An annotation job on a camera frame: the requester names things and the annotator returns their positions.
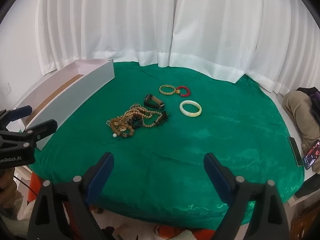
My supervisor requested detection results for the black bead bracelet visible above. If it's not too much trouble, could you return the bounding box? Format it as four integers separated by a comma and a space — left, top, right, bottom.
130, 116, 146, 130

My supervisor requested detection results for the white cardboard box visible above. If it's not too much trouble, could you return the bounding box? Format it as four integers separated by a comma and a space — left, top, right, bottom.
15, 59, 115, 151

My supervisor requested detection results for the smartphone with lit screen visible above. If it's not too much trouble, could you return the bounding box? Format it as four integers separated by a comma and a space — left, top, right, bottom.
302, 139, 320, 172

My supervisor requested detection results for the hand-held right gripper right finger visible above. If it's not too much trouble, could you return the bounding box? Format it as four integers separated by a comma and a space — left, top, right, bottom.
203, 152, 295, 240

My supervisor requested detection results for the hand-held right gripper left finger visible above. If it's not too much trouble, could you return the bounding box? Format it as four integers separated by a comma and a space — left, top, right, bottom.
27, 152, 115, 240

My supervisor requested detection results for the white curtain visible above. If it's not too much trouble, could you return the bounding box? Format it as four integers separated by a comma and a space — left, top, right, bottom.
37, 0, 181, 77
169, 0, 320, 96

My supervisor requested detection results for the purple black cloth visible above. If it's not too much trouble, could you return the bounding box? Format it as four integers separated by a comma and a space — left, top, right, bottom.
297, 87, 320, 106

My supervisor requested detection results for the dark tassel pendant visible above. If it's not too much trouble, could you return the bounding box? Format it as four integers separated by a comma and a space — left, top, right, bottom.
154, 111, 170, 125

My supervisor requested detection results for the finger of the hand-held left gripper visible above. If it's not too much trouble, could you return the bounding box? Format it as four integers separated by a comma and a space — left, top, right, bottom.
0, 119, 58, 153
0, 106, 33, 130

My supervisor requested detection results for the black and brown cylinder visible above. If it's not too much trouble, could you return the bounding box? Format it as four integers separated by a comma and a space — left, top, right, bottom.
143, 93, 166, 109

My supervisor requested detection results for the gold bead necklace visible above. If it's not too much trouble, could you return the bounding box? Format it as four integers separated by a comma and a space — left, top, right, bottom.
124, 104, 163, 130

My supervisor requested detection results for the white jade bangle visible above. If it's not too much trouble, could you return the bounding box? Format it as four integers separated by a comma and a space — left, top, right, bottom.
179, 100, 202, 118

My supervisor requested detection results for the gold bangle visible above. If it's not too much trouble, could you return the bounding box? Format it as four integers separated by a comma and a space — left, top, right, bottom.
159, 85, 176, 96

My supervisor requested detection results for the white wall socket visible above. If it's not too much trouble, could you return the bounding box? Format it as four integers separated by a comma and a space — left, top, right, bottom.
1, 82, 12, 96

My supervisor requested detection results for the red bead bracelet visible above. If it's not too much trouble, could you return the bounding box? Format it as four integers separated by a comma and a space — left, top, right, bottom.
175, 85, 192, 98

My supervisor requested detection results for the brown wooden bead bracelet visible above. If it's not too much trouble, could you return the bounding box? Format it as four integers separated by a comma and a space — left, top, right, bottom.
106, 116, 136, 140

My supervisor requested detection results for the green velvet cloth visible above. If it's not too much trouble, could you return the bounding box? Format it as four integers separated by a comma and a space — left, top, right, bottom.
32, 61, 305, 231

